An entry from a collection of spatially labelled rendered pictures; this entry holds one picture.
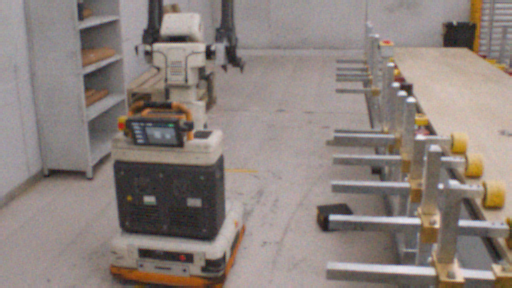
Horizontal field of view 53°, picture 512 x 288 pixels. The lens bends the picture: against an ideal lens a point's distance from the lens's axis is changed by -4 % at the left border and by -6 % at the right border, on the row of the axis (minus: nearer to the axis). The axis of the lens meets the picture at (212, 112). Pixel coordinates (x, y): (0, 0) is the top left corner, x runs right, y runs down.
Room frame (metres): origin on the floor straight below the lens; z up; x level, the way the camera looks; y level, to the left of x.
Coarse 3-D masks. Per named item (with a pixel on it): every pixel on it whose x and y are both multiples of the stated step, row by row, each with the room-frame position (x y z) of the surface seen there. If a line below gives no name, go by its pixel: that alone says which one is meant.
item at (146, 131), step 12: (132, 120) 2.43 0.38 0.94; (144, 120) 2.42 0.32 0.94; (156, 120) 2.40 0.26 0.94; (168, 120) 2.39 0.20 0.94; (192, 120) 2.47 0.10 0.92; (132, 132) 2.47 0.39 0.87; (144, 132) 2.45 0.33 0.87; (156, 132) 2.44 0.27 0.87; (168, 132) 2.42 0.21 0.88; (180, 132) 2.41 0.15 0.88; (144, 144) 2.49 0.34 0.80; (156, 144) 2.47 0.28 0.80; (168, 144) 2.46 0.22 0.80; (180, 144) 2.44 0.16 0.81
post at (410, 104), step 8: (408, 104) 1.74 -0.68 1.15; (408, 112) 1.74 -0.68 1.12; (408, 120) 1.74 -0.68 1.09; (408, 128) 1.74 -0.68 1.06; (408, 136) 1.74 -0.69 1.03; (408, 144) 1.74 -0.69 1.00; (408, 152) 1.74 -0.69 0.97; (400, 168) 1.78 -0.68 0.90; (400, 176) 1.76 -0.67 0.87; (400, 200) 1.74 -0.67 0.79; (400, 208) 1.74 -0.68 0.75
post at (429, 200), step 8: (432, 152) 1.26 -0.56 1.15; (440, 152) 1.25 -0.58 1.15; (432, 160) 1.26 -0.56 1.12; (440, 160) 1.25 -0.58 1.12; (432, 168) 1.26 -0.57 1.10; (424, 176) 1.28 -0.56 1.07; (432, 176) 1.26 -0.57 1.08; (424, 184) 1.27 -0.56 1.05; (432, 184) 1.25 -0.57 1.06; (424, 192) 1.26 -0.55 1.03; (432, 192) 1.25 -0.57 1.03; (424, 200) 1.26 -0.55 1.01; (432, 200) 1.25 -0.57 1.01; (424, 208) 1.26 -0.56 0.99; (432, 208) 1.25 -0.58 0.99; (424, 248) 1.26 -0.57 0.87; (416, 256) 1.29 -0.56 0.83; (424, 256) 1.25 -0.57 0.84; (416, 264) 1.28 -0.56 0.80; (424, 264) 1.25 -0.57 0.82
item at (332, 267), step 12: (336, 264) 1.05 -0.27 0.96; (348, 264) 1.05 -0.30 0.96; (360, 264) 1.04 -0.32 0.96; (336, 276) 1.03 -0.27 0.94; (348, 276) 1.03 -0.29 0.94; (360, 276) 1.02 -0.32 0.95; (372, 276) 1.01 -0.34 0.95; (384, 276) 1.01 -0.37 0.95; (396, 276) 1.00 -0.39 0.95; (408, 276) 1.00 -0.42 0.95; (420, 276) 0.99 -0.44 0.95; (432, 276) 0.98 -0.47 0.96; (468, 276) 0.97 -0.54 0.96; (480, 276) 0.96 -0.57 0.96; (492, 276) 0.96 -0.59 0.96
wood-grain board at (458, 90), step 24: (408, 48) 4.63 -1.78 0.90; (432, 48) 4.59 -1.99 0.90; (456, 48) 4.54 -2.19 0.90; (408, 72) 3.53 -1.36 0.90; (432, 72) 3.51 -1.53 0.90; (456, 72) 3.48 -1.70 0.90; (480, 72) 3.46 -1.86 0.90; (432, 96) 2.83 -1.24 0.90; (456, 96) 2.81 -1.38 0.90; (480, 96) 2.79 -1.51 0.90; (504, 96) 2.77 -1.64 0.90; (432, 120) 2.36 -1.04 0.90; (456, 120) 2.34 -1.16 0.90; (480, 120) 2.32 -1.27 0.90; (504, 120) 2.31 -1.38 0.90; (480, 144) 1.99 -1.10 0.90; (504, 144) 1.97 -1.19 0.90; (456, 168) 1.74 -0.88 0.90; (504, 168) 1.72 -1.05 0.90; (480, 216) 1.39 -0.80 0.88; (504, 216) 1.35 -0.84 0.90; (504, 240) 1.21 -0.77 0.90
